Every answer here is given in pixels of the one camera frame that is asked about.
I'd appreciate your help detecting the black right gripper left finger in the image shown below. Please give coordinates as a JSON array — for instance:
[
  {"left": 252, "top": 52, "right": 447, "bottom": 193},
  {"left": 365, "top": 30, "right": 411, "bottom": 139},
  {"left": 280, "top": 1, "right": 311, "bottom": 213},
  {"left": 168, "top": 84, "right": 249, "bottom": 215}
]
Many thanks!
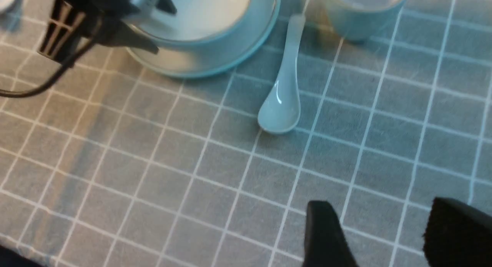
[{"left": 302, "top": 200, "right": 358, "bottom": 267}]

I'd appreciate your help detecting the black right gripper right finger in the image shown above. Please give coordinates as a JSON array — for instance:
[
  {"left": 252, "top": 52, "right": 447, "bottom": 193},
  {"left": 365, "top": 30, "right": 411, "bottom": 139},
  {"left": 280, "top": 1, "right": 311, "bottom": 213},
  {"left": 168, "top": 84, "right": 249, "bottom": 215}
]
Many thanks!
[{"left": 423, "top": 197, "right": 492, "bottom": 267}]

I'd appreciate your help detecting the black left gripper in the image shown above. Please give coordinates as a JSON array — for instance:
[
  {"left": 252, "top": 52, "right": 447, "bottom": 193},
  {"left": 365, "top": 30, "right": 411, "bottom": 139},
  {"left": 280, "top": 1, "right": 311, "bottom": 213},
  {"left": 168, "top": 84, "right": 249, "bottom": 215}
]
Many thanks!
[{"left": 38, "top": 0, "right": 177, "bottom": 63}]

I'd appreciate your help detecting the pale green-rimmed bowl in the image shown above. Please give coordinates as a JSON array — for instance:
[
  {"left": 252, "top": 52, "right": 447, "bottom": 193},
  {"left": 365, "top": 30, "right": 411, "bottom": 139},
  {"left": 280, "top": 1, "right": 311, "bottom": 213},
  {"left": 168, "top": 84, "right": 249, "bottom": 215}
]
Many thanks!
[{"left": 131, "top": 0, "right": 279, "bottom": 46}]

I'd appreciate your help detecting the plain white spoon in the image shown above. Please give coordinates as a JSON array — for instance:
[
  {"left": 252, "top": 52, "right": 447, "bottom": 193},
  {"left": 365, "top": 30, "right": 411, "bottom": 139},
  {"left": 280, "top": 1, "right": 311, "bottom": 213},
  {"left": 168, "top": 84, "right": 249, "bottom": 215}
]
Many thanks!
[{"left": 257, "top": 14, "right": 306, "bottom": 134}]

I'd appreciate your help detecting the pale green cup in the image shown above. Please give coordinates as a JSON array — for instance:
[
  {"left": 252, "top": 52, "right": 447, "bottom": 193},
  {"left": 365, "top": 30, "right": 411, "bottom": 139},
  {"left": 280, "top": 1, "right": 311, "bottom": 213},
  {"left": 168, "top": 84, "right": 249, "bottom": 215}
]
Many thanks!
[{"left": 323, "top": 0, "right": 406, "bottom": 42}]

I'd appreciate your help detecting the pale green-rimmed plate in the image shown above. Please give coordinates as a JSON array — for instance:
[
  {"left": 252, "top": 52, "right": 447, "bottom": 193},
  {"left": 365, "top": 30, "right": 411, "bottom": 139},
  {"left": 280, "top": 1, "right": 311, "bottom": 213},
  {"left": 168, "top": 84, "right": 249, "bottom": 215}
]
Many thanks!
[{"left": 127, "top": 0, "right": 281, "bottom": 79}]

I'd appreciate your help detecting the grey checked tablecloth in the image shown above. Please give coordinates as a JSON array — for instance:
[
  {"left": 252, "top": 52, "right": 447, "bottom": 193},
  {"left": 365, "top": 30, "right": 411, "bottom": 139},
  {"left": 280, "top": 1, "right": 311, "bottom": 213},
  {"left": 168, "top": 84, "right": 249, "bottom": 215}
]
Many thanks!
[{"left": 0, "top": 0, "right": 492, "bottom": 267}]

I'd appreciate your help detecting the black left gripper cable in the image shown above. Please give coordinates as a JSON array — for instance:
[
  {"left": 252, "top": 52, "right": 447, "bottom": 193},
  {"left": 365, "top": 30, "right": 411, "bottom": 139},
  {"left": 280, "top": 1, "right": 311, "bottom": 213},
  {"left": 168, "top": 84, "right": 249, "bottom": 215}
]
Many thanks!
[{"left": 0, "top": 40, "right": 96, "bottom": 98}]

